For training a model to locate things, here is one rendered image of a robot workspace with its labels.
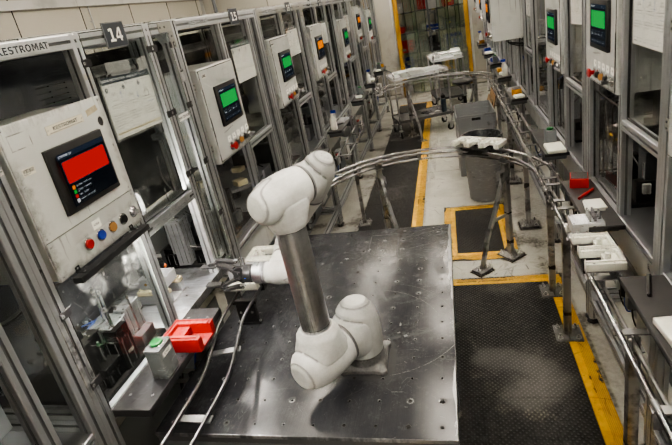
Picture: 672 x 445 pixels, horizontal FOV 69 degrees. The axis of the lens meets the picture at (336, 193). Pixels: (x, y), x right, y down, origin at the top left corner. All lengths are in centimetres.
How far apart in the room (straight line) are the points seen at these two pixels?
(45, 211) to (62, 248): 12
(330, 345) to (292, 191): 55
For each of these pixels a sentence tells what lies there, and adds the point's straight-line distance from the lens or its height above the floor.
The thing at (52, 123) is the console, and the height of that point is 179.
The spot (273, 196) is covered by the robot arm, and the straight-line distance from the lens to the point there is 144.
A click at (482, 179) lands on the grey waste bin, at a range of 473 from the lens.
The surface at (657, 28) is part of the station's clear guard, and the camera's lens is 195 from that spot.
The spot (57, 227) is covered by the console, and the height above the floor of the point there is 152.
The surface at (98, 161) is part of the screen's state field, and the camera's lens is 174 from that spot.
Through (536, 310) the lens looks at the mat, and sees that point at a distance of 334.
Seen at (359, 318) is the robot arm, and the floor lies 92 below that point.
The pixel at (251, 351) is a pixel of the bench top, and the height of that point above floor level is 68.
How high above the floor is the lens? 196
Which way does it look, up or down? 21 degrees down
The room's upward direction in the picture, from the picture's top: 11 degrees counter-clockwise
